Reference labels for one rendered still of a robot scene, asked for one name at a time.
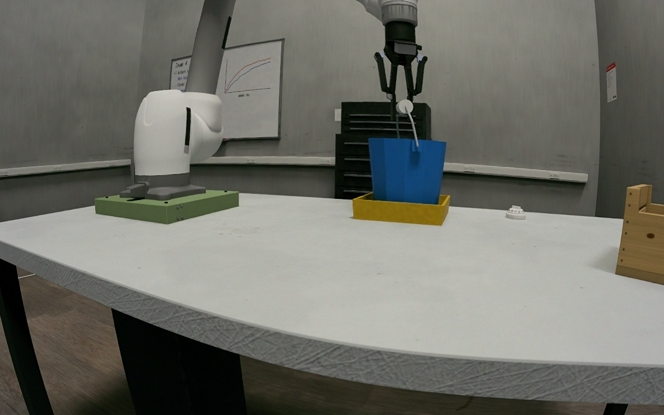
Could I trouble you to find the yellow shallow tray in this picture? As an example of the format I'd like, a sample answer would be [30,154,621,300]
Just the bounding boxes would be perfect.
[352,192,450,226]

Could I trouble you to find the white kitchen timer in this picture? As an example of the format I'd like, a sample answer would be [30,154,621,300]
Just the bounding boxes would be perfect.
[506,206,526,220]

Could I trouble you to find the blue bucket with wire handle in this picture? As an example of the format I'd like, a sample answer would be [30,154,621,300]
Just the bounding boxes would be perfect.
[368,99,446,205]

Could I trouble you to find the wooden crate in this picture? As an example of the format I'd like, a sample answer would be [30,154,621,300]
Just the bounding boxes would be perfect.
[615,184,664,285]

